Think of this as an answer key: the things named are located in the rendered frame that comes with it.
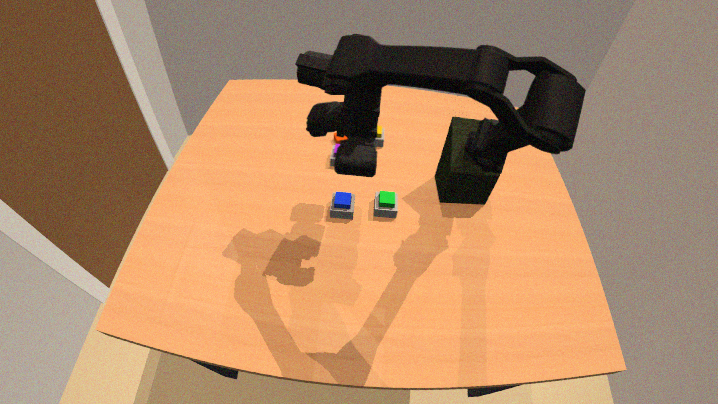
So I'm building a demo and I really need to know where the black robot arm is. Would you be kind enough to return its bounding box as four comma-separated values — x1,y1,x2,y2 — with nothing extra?
296,34,586,174

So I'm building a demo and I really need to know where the blue button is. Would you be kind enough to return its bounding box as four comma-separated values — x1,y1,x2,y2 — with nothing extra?
330,192,355,220

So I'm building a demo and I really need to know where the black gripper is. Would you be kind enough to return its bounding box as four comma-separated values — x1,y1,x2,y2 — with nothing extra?
334,97,381,177

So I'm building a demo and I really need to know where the green button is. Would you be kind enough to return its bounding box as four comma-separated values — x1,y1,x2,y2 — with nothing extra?
374,191,398,218

